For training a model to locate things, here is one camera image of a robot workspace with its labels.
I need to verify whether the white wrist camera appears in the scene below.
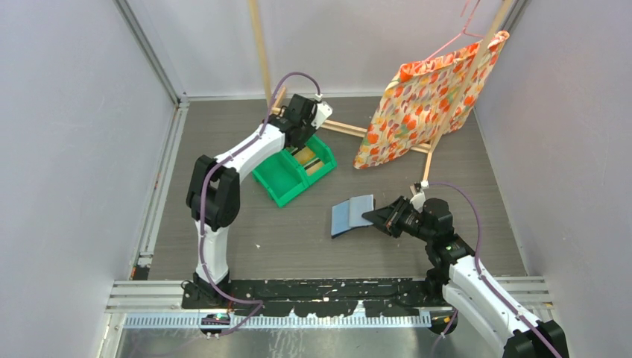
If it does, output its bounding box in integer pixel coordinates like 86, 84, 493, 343
312, 101, 333, 130
410, 180, 429, 211

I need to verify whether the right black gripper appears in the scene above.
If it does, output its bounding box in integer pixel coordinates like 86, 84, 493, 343
363, 196, 435, 244

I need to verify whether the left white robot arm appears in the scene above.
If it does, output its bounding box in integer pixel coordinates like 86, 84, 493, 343
186, 94, 332, 309

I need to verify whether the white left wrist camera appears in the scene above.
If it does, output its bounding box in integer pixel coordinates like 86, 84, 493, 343
312, 101, 333, 130

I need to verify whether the green plastic two-compartment bin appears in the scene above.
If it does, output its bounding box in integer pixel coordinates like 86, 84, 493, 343
252, 136, 338, 207

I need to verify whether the aluminium corner frame post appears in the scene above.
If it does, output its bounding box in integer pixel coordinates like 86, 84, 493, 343
112, 0, 191, 107

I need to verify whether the floral orange cloth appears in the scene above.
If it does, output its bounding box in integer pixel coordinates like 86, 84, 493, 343
353, 43, 481, 169

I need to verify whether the pink wire hanger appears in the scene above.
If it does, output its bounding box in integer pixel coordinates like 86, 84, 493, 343
425, 0, 484, 61

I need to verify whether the gold card with stripe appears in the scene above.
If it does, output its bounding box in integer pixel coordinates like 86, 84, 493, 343
303, 157, 324, 176

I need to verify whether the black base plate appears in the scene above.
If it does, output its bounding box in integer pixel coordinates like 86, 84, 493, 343
180, 275, 448, 318

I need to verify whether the black leather card holder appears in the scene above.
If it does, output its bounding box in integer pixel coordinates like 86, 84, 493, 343
330, 194, 375, 239

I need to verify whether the wooden drying rack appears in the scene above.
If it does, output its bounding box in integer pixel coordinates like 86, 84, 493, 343
247, 0, 517, 187

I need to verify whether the slotted metal rail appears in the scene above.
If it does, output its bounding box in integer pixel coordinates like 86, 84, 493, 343
124, 311, 432, 329

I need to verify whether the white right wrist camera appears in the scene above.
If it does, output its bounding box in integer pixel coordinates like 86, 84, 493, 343
410, 180, 429, 211

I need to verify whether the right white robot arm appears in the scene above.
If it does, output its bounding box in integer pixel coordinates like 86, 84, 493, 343
362, 196, 569, 357

